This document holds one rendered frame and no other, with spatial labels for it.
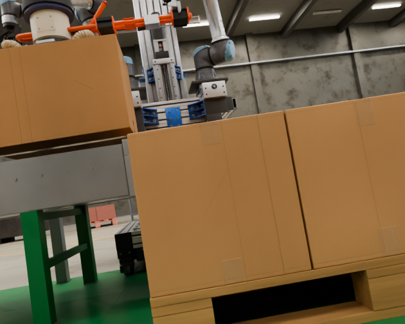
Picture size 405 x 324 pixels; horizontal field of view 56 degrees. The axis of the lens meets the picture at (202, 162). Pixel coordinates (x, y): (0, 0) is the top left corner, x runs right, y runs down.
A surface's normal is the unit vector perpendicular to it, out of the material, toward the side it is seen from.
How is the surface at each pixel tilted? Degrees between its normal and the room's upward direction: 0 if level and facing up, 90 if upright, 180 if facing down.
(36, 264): 90
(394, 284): 90
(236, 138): 90
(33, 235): 90
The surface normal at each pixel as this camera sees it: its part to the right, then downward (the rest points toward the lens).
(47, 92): 0.07, -0.09
